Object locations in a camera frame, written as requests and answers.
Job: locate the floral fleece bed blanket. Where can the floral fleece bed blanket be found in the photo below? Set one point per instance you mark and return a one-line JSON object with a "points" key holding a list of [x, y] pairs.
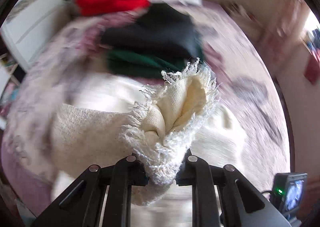
{"points": [[72, 70]]}

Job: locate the cream fringed knit garment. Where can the cream fringed knit garment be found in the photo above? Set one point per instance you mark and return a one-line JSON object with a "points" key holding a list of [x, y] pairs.
{"points": [[157, 123]]}

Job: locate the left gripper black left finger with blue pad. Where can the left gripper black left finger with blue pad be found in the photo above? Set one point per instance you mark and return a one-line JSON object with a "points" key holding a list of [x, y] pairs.
{"points": [[100, 196]]}

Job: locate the black camera box green light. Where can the black camera box green light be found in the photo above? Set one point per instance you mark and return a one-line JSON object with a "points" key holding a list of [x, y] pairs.
{"points": [[287, 193]]}

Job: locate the black leather jacket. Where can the black leather jacket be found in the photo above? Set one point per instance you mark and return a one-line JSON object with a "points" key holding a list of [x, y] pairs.
{"points": [[162, 32]]}

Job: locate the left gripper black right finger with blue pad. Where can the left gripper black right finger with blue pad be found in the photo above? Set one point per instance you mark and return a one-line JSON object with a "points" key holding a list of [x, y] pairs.
{"points": [[222, 196]]}

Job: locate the dark green garment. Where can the dark green garment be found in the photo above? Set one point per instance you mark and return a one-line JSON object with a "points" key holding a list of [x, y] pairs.
{"points": [[146, 66]]}

